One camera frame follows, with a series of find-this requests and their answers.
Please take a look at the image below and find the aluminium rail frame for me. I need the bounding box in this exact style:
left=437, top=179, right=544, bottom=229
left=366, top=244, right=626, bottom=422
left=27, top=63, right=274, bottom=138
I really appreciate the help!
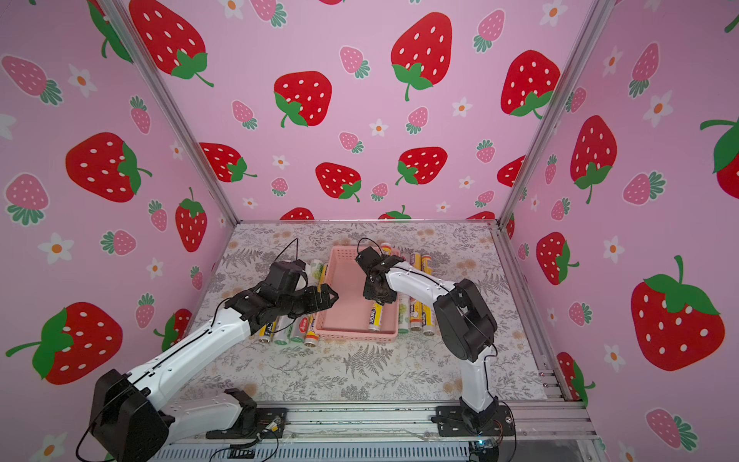
left=152, top=400, right=608, bottom=461

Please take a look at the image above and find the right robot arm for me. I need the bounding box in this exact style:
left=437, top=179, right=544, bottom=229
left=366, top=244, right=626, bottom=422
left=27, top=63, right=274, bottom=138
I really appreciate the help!
left=356, top=246, right=500, bottom=435

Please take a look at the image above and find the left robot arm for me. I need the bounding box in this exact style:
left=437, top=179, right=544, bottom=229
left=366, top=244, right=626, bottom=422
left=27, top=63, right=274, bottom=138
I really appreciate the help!
left=87, top=260, right=339, bottom=461

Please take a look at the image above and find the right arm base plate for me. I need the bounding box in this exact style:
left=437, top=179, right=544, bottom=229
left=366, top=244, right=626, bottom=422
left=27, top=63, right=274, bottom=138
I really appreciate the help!
left=431, top=405, right=516, bottom=437

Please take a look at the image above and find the pink plastic basket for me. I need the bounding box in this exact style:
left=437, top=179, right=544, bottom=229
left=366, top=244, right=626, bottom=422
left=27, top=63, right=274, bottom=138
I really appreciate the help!
left=316, top=246, right=398, bottom=343

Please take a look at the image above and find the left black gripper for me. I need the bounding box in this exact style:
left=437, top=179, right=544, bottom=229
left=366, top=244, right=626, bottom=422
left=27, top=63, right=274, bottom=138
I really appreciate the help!
left=275, top=282, right=340, bottom=319

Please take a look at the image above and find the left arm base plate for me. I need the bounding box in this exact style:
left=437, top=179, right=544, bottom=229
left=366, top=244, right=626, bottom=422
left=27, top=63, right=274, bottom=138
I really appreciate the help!
left=206, top=407, right=288, bottom=440

